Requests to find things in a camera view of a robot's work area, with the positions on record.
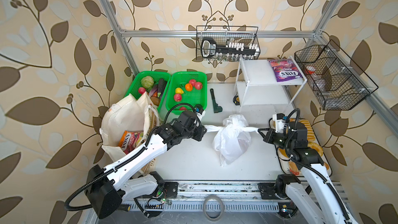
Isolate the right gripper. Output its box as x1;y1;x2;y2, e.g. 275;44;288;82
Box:
258;127;293;151

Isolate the white plastic bag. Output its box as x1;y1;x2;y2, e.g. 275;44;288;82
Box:
205;114;258;167

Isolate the orange fruit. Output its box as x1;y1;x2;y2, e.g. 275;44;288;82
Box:
185;83;193;92

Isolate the yellow lemon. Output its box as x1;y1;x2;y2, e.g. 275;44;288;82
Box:
175;88;184;94

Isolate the orange snack bag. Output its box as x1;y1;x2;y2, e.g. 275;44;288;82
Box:
118;131;144;154

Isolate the cream floral tote bag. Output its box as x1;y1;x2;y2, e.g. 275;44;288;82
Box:
99;93;161;162

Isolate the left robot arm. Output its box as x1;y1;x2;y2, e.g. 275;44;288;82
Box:
64;103;207;219

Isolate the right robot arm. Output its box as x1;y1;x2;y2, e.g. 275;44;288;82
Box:
258;108;357;224

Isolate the dark green pipe wrench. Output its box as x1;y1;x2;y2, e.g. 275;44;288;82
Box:
210;88;223;114

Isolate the bread tray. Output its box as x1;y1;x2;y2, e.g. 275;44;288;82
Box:
276;119;332;177

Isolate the right green fruit basket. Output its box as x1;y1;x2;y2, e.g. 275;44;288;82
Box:
165;72;208;111

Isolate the pink red apple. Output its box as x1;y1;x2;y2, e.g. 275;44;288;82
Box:
194;82;203;90

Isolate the black yellow tape measure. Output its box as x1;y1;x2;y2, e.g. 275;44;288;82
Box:
233;95;240;106

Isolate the white two-tier shelf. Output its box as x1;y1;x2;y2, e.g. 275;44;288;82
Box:
234;60;307;113

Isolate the dark green cucumber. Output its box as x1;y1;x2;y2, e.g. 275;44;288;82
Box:
158;78;167;98

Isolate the tape roll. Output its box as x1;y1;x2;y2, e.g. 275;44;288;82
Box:
202;195;226;222

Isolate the purple Fox's candy bag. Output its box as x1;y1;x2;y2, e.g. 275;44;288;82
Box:
268;59;302;83

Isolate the pink radish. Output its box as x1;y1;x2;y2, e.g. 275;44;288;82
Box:
138;87;147;94

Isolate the green cabbage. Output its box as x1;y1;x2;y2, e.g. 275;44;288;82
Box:
141;76;154;90

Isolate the plastic bottle red cap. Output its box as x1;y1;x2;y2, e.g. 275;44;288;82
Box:
305;65;326;91

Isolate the left green vegetable basket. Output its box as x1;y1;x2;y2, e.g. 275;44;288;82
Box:
124;71;171;110

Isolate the black tool set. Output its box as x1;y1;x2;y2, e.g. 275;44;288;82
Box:
200;37;260;61

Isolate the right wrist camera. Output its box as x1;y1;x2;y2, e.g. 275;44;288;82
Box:
272;113;286;133

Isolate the right black wire basket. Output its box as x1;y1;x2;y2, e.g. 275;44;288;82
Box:
294;40;379;111

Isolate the black wire basket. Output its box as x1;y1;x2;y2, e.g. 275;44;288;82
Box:
195;25;261;62
294;40;379;111

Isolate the back black wire basket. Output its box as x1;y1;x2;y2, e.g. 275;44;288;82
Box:
195;25;261;62

